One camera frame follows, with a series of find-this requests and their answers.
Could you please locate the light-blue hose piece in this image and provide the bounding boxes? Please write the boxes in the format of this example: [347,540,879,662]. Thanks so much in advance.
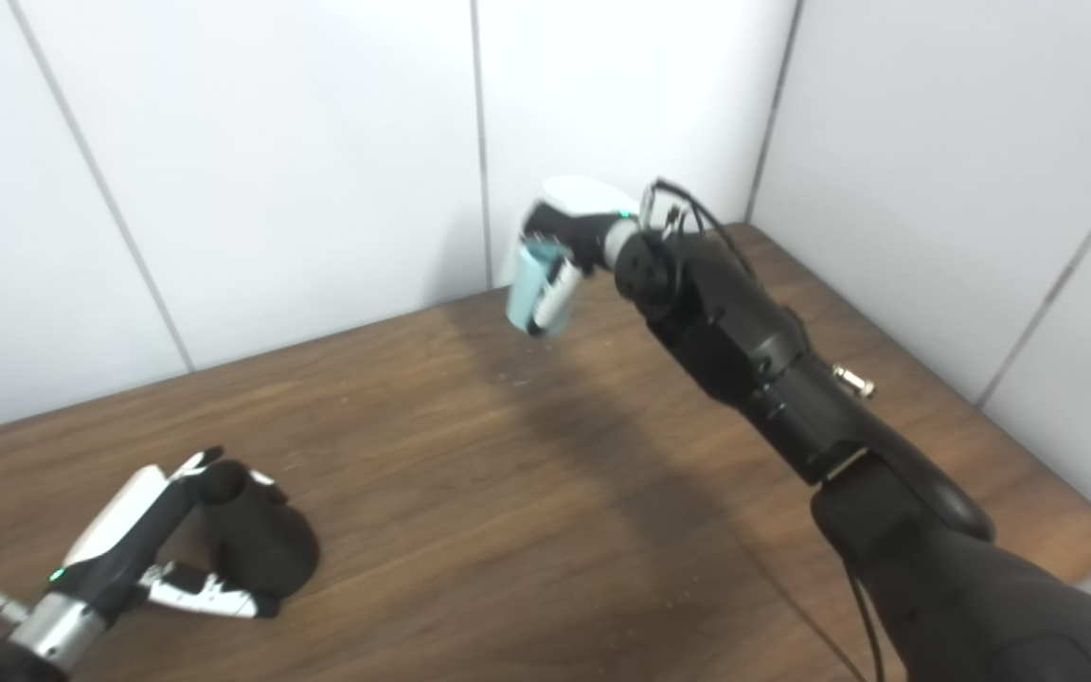
[506,239,573,338]

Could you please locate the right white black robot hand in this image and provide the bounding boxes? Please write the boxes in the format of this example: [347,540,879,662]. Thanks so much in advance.
[519,176,643,337]

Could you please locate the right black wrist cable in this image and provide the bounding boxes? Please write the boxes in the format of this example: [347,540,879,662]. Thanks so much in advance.
[640,178,887,682]

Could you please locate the black funnel-shaped nozzle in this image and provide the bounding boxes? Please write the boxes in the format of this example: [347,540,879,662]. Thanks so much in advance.
[197,460,321,601]

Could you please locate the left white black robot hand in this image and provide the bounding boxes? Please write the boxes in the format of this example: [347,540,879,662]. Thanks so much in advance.
[45,446,281,621]

